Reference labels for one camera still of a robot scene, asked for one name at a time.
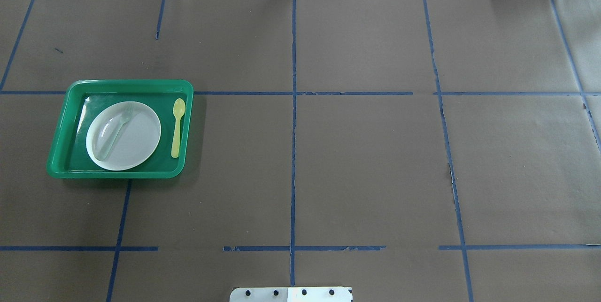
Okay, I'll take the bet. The yellow plastic spoon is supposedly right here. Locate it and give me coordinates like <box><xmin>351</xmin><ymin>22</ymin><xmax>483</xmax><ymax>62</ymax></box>
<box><xmin>171</xmin><ymin>98</ymin><xmax>186</xmax><ymax>158</ymax></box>

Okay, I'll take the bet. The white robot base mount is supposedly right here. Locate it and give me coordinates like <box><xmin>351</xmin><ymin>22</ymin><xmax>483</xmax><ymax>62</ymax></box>
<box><xmin>229</xmin><ymin>287</ymin><xmax>354</xmax><ymax>302</ymax></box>

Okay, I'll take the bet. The white round plate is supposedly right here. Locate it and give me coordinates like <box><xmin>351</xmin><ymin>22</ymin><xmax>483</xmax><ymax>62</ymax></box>
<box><xmin>85</xmin><ymin>101</ymin><xmax>162</xmax><ymax>171</ymax></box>

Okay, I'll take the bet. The green plastic tray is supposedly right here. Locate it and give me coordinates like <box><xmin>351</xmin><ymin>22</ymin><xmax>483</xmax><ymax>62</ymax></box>
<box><xmin>47</xmin><ymin>79</ymin><xmax>193</xmax><ymax>178</ymax></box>

